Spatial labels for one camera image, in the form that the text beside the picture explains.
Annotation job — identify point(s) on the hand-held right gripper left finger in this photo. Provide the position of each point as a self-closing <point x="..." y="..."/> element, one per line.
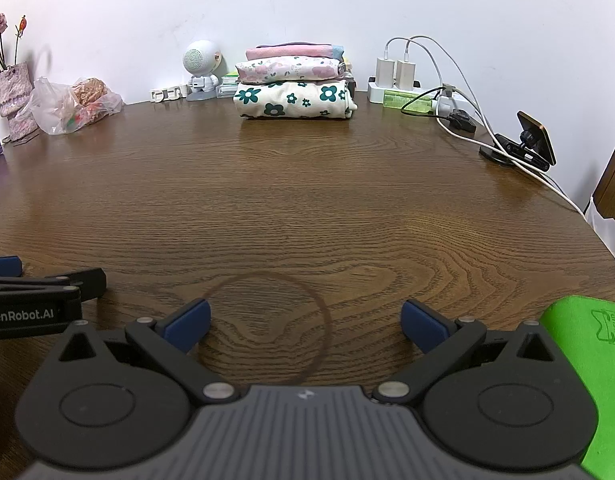
<point x="188" y="326"/>

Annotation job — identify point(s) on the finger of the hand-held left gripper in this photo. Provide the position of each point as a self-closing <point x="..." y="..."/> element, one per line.
<point x="4" y="265"/>
<point x="84" y="282"/>

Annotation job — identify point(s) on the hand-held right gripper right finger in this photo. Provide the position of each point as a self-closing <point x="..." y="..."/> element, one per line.
<point x="421" y="327"/>

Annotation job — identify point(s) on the cream green floral pants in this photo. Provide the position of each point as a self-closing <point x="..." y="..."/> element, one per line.
<point x="287" y="101"/>

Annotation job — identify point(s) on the clear plastic snack bag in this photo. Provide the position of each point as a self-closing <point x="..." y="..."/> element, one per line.
<point x="52" y="110"/>

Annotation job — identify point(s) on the knitted pink vase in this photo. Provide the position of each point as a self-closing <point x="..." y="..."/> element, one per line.
<point x="14" y="95"/>

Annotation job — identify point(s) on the green felt mat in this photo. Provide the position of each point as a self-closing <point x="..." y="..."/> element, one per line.
<point x="607" y="375"/>

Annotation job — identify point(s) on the white power strip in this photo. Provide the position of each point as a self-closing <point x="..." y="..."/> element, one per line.
<point x="375" y="94"/>
<point x="167" y="93"/>

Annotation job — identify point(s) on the black plug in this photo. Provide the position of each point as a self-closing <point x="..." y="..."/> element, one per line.
<point x="462" y="120"/>

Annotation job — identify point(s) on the white plug adapter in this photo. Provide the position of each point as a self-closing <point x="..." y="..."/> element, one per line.
<point x="450" y="105"/>

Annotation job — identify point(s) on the black phone holder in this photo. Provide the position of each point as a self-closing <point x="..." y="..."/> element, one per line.
<point x="537" y="135"/>

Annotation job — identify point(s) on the stack of small boxes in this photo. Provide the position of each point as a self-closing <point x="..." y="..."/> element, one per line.
<point x="227" y="87"/>

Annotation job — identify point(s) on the white astronaut speaker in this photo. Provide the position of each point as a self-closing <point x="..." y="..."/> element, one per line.
<point x="197" y="60"/>

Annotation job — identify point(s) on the white charger block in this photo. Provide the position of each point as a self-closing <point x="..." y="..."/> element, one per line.
<point x="386" y="72"/>
<point x="405" y="75"/>

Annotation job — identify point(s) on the pink floral folded garment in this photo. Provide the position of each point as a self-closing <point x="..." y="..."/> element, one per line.
<point x="287" y="70"/>

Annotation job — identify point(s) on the plain pink folded garment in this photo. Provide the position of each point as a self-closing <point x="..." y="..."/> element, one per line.
<point x="287" y="51"/>

